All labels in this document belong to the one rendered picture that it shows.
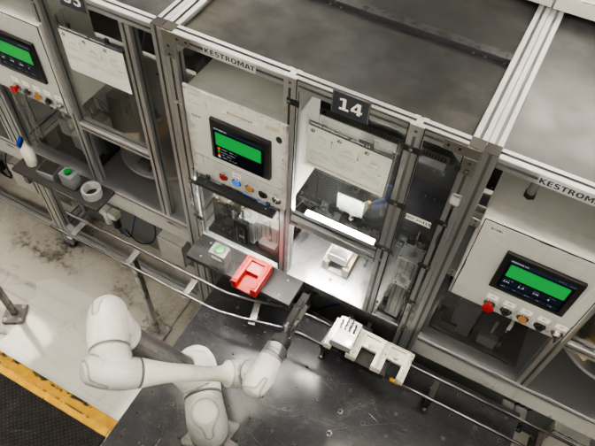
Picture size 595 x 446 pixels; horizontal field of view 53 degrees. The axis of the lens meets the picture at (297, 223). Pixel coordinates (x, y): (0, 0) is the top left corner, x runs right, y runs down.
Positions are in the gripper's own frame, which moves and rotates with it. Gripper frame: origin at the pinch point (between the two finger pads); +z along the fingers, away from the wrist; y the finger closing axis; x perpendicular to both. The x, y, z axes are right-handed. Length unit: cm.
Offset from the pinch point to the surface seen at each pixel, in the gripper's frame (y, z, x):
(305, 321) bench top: -44.5, 15.1, 4.2
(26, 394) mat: -111, -66, 130
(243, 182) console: 31, 21, 38
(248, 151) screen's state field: 53, 18, 34
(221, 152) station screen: 46, 18, 46
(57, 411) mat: -111, -65, 108
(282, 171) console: 48, 21, 21
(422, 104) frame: 88, 33, -19
